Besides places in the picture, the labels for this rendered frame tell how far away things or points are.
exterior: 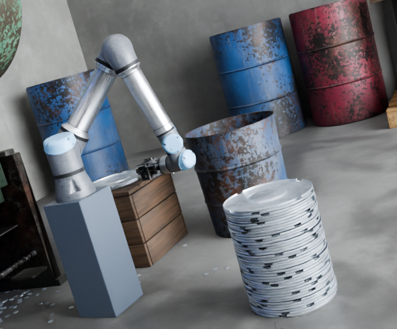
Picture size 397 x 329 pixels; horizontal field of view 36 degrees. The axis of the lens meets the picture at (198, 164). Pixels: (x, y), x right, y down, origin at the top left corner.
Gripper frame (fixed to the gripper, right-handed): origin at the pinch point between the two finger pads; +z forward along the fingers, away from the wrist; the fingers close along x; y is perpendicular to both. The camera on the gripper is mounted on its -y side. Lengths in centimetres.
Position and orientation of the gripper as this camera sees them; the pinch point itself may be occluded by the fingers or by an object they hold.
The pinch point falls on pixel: (139, 170)
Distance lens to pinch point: 267.8
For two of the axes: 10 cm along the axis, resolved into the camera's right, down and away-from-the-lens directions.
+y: -6.6, 3.2, -6.8
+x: 3.4, 9.3, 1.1
